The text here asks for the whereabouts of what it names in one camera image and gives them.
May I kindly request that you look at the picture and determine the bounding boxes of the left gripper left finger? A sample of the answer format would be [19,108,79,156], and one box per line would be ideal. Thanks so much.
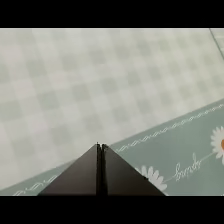
[38,142,102,197]

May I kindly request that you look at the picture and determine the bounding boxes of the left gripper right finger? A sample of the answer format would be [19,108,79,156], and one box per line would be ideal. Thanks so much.
[100,143,167,197]

